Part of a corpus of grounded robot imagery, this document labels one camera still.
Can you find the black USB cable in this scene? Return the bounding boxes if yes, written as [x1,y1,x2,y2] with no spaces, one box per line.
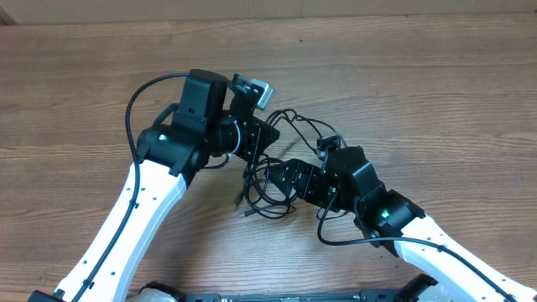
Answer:
[232,108,348,221]

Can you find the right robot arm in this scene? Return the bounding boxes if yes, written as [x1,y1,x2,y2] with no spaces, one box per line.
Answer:
[268,147,536,301]

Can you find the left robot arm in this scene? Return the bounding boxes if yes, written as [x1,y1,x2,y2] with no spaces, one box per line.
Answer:
[29,69,279,301]

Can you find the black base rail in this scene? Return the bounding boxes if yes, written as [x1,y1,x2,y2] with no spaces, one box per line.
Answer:
[126,274,438,302]

